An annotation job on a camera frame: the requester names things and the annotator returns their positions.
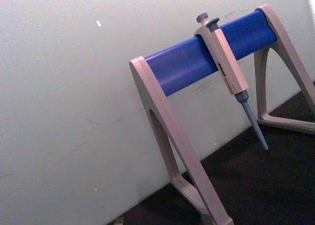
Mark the pale grey pipette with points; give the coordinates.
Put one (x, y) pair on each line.
(227, 62)

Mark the pipette stand with blue bar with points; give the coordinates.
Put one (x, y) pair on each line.
(182, 65)

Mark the black table cloth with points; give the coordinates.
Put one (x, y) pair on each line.
(258, 185)

